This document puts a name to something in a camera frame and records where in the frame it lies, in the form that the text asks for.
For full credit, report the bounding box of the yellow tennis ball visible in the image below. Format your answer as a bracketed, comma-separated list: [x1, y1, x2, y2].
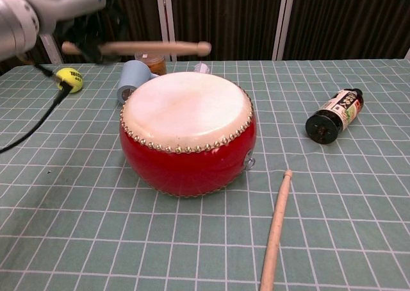
[54, 67, 85, 94]

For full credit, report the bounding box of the red drum with white skin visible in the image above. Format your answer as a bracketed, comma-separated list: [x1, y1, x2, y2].
[119, 72, 258, 198]

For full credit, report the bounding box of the white screen frame post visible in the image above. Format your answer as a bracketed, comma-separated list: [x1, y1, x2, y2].
[155, 0, 178, 62]
[271, 0, 297, 61]
[40, 34, 63, 65]

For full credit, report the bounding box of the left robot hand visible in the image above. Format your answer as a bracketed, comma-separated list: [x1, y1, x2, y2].
[24, 0, 126, 65]

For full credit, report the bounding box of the clear jar with brown contents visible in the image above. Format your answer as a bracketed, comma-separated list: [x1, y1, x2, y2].
[134, 51, 167, 76]

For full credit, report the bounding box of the wooden drumstick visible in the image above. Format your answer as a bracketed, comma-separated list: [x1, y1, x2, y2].
[61, 40, 213, 56]
[259, 169, 293, 291]

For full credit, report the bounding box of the dark bottle with printed label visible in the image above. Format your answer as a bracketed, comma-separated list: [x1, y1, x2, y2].
[304, 88, 365, 144]

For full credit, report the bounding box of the light blue plastic mug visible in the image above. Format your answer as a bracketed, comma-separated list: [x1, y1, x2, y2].
[116, 60, 160, 105]

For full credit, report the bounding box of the green checkered tablecloth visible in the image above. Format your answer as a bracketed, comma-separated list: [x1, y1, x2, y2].
[0, 58, 410, 291]

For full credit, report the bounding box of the black cable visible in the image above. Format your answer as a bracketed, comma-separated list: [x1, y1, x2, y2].
[0, 55, 74, 154]

